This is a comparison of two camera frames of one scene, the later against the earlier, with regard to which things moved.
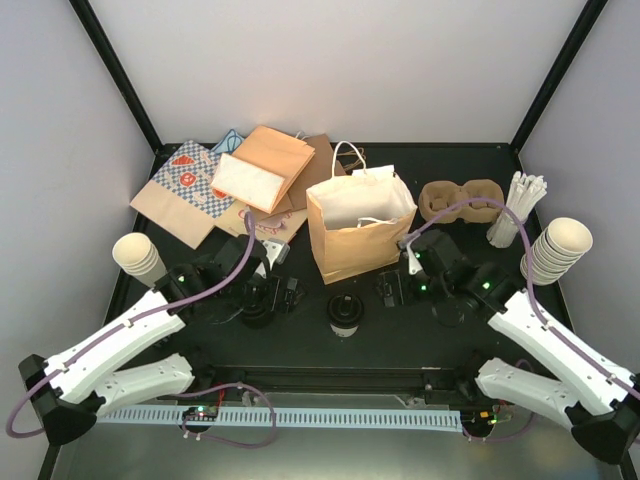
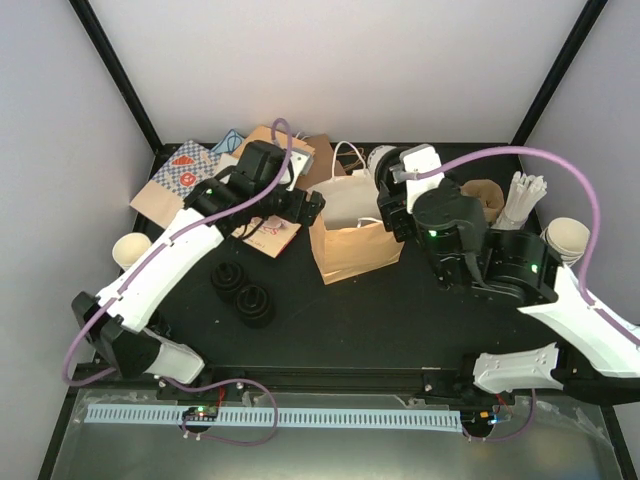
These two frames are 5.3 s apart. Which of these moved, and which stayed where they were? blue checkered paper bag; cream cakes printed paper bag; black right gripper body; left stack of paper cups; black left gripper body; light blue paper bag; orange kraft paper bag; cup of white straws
Moved: black right gripper body; black left gripper body
Stayed: orange kraft paper bag; light blue paper bag; cream cakes printed paper bag; cup of white straws; blue checkered paper bag; left stack of paper cups
